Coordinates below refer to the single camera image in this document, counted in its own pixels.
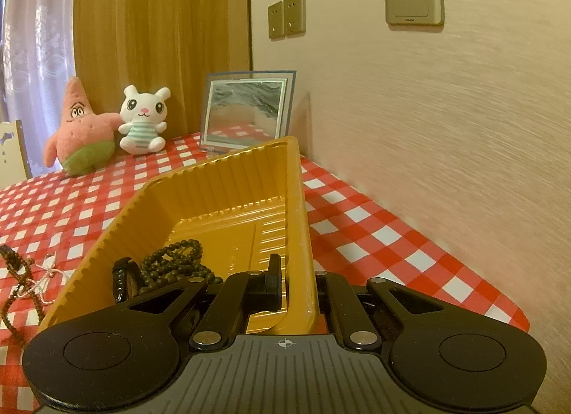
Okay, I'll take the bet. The white bunny plush toy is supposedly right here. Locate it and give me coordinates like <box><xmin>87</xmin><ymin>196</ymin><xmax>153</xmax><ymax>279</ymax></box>
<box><xmin>118</xmin><ymin>85</ymin><xmax>173</xmax><ymax>156</ymax></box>

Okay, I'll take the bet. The red checkered tablecloth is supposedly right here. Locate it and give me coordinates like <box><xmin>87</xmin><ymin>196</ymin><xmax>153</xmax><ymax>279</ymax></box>
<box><xmin>0</xmin><ymin>132</ymin><xmax>532</xmax><ymax>414</ymax></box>

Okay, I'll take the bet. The yellow plastic tray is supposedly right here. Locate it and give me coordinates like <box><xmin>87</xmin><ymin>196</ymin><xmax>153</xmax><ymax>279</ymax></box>
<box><xmin>36</xmin><ymin>136</ymin><xmax>323</xmax><ymax>337</ymax></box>

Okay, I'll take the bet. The large beige wall switch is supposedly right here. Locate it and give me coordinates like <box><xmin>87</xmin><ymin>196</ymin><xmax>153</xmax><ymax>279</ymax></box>
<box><xmin>283</xmin><ymin>0</ymin><xmax>307</xmax><ymax>36</ymax></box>

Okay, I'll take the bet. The white wooden chair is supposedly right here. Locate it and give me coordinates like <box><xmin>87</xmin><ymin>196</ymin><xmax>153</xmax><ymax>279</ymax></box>
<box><xmin>0</xmin><ymin>119</ymin><xmax>34</xmax><ymax>186</ymax></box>

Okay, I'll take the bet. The pink starfish plush toy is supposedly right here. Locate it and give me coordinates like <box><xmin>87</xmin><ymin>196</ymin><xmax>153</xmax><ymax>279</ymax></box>
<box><xmin>43</xmin><ymin>76</ymin><xmax>124</xmax><ymax>177</ymax></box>

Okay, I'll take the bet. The black bracelet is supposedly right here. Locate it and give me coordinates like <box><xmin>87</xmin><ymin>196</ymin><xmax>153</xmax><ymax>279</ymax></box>
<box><xmin>111</xmin><ymin>256</ymin><xmax>140</xmax><ymax>304</ymax></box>

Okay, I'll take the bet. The brown bead necklace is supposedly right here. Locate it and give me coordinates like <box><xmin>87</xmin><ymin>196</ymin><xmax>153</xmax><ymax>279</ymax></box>
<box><xmin>0</xmin><ymin>243</ymin><xmax>35</xmax><ymax>346</ymax></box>

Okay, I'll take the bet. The framed picture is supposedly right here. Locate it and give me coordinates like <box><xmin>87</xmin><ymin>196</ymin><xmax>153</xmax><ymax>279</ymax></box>
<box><xmin>199</xmin><ymin>69</ymin><xmax>298</xmax><ymax>159</ymax></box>

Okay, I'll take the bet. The wooden wall panel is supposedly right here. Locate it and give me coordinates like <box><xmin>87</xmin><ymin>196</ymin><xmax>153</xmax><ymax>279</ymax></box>
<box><xmin>72</xmin><ymin>0</ymin><xmax>253</xmax><ymax>139</ymax></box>

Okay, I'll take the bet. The dark bead necklace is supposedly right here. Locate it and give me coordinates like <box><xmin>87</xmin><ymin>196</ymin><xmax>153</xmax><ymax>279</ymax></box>
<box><xmin>137</xmin><ymin>238</ymin><xmax>224</xmax><ymax>295</ymax></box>

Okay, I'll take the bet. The sheer patterned curtain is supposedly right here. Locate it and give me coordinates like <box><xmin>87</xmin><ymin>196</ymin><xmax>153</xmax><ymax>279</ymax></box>
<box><xmin>0</xmin><ymin>0</ymin><xmax>77</xmax><ymax>176</ymax></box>

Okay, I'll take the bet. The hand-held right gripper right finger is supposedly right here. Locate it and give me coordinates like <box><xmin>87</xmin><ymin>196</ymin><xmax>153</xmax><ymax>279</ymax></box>
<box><xmin>315</xmin><ymin>271</ymin><xmax>452</xmax><ymax>351</ymax></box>

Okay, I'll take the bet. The small beige wall switch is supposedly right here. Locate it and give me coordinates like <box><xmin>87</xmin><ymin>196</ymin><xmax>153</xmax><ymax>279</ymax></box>
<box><xmin>267</xmin><ymin>0</ymin><xmax>285</xmax><ymax>40</ymax></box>

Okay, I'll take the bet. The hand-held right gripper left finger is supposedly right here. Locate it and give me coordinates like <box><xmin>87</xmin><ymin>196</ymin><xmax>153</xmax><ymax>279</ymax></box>
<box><xmin>116</xmin><ymin>253</ymin><xmax>287</xmax><ymax>351</ymax></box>

